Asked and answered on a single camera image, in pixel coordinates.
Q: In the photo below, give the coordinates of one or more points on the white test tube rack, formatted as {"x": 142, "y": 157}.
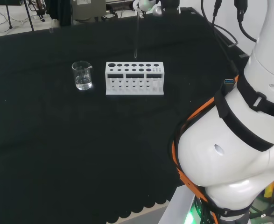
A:
{"x": 134, "y": 80}

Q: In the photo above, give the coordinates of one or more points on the grey metal box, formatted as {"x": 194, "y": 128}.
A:
{"x": 89, "y": 11}

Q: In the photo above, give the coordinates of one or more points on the small clear clip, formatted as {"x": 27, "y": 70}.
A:
{"x": 51, "y": 30}

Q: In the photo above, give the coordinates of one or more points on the black tripod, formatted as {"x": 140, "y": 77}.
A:
{"x": 9, "y": 14}
{"x": 29, "y": 16}

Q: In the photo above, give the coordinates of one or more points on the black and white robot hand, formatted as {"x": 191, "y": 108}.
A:
{"x": 170, "y": 5}

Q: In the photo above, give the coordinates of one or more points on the glass beaker with water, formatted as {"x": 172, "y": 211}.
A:
{"x": 82, "y": 80}

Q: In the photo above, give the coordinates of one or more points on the clear glass rod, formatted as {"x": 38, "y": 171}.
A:
{"x": 136, "y": 37}

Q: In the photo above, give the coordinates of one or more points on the black bench cloth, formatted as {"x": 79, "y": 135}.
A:
{"x": 80, "y": 140}

